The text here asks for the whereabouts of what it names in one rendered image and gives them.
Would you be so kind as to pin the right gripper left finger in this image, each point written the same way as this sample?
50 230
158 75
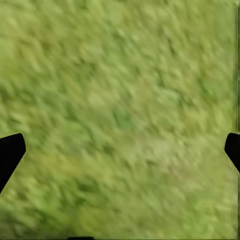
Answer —
12 150

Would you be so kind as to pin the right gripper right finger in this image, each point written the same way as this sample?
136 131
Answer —
232 148

